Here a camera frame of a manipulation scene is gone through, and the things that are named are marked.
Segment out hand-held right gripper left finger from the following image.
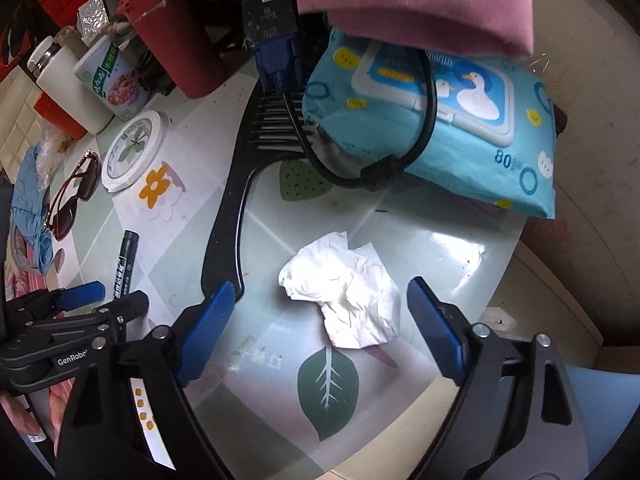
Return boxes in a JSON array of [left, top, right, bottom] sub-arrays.
[[54, 281, 237, 480]]

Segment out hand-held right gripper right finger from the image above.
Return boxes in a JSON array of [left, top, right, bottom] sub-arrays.
[[406, 276, 592, 480]]

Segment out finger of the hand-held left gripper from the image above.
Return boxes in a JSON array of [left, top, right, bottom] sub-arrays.
[[75, 290, 151, 334], [9, 281, 107, 319]]

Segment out white tissue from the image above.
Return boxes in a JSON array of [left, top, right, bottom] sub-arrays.
[[278, 231, 402, 350]]

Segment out person's left hand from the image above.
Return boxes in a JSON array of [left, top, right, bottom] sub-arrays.
[[0, 381, 74, 445]]

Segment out black marker pen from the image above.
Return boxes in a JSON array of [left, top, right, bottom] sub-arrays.
[[107, 230, 140, 306]]

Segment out pink striped bedsheet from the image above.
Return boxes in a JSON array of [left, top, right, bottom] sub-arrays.
[[4, 230, 63, 303]]

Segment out black wide-tooth comb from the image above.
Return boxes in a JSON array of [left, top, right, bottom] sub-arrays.
[[199, 85, 321, 306]]

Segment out blue crumpled cloth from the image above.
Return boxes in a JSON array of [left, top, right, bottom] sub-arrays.
[[11, 145, 56, 276]]

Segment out dark red sunglasses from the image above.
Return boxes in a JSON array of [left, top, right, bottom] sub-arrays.
[[44, 149, 102, 241]]

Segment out clear plastic bag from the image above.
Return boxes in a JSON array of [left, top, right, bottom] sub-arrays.
[[37, 127, 76, 196]]

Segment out white round lid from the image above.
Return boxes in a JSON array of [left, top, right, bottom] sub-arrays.
[[101, 111, 169, 194]]

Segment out red cup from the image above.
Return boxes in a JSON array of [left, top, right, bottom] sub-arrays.
[[33, 94, 88, 141]]

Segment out cream padded chair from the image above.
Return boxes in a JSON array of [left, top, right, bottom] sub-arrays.
[[0, 67, 43, 176]]

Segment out blue wet wipes pack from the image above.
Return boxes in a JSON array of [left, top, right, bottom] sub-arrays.
[[301, 27, 558, 220]]

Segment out white thermos bottle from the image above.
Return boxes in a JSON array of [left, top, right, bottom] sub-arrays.
[[26, 36, 115, 135]]

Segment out green and white can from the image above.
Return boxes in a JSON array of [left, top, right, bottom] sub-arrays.
[[74, 35, 152, 122]]

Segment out dark red bottle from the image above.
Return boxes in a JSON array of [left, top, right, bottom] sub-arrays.
[[117, 0, 227, 100]]

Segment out silver foil packet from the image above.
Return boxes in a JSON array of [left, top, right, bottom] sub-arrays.
[[77, 0, 113, 43]]

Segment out pink cloth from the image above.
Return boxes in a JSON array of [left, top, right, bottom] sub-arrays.
[[291, 0, 535, 58]]

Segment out black cable with blue plug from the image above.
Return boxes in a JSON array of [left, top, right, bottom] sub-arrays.
[[241, 0, 439, 192]]

